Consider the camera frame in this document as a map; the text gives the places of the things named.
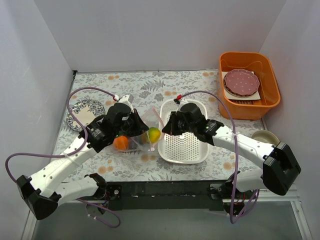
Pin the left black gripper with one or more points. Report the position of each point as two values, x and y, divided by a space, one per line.
133 122

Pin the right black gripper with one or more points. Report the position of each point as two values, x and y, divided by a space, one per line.
175 123

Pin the brown kiwi fruit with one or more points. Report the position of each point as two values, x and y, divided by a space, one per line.
144 138

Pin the clear zip top bag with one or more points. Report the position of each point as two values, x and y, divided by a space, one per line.
152 119

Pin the yellow fruit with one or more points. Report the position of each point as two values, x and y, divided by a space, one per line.
154 135

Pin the orange fruit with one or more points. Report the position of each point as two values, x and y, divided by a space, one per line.
121 143

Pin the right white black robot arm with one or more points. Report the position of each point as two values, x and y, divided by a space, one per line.
277 169

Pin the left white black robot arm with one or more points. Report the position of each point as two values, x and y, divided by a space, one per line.
46 189

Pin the white perforated plastic basket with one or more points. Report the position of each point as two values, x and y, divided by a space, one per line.
181 149

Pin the floral tablecloth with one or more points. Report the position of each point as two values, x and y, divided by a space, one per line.
150 90

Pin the blue floral plate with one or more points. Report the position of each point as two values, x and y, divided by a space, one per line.
85 111

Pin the pink polka dot plate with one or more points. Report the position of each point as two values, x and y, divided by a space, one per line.
241 82

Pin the orange plastic tub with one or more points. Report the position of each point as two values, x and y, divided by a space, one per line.
268 90

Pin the white square plate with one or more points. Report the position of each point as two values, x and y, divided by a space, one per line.
229 96

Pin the beige ceramic bowl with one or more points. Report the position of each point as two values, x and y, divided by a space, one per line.
265 136

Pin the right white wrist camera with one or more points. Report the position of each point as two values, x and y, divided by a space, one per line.
180 101

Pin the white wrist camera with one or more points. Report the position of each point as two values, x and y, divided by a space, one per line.
180 101
128 98

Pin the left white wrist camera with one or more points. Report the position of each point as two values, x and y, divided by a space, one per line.
128 98

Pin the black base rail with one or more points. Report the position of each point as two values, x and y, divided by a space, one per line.
162 195

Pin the aluminium frame rail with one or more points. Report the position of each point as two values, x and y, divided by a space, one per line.
273 218

